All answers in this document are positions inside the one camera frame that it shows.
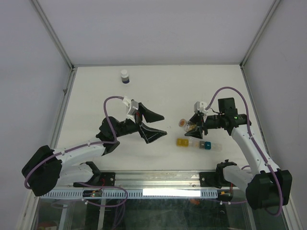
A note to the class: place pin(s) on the right aluminium frame post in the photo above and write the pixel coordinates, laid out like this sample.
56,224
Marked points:
270,13

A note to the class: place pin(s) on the left aluminium frame post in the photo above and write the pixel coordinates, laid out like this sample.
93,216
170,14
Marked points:
51,32

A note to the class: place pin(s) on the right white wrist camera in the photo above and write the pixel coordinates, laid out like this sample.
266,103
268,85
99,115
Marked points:
200,107

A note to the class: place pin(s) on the aluminium mounting rail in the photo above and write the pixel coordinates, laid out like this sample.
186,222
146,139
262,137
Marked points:
159,179

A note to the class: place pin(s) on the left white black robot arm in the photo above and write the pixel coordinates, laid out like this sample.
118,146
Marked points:
49,168

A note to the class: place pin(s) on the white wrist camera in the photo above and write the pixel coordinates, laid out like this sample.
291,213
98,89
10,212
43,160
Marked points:
200,107
132,107

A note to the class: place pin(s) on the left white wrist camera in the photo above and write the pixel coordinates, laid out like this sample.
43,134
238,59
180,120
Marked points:
132,107

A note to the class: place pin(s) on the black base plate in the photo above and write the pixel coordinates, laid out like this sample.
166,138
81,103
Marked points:
222,179
105,178

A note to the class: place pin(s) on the clear bottle yellow pills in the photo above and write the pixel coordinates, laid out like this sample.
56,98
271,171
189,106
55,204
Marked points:
186,125

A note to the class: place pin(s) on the aluminium frame post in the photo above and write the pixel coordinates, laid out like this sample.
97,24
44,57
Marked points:
270,13
51,32

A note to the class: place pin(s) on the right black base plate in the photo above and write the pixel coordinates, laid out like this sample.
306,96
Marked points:
222,179

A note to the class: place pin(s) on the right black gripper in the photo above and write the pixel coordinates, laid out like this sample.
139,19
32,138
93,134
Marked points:
196,132

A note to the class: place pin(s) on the white cap blue pill bottle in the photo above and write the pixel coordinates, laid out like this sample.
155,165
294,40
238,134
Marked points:
125,78

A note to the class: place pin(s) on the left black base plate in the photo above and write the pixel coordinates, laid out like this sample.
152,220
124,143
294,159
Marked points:
105,178

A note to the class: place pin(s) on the white slotted cable duct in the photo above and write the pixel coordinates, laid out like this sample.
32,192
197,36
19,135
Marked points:
131,194

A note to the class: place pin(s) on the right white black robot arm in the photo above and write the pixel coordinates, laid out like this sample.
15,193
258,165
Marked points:
266,185

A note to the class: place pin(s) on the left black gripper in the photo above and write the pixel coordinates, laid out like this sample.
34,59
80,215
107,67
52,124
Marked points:
149,134

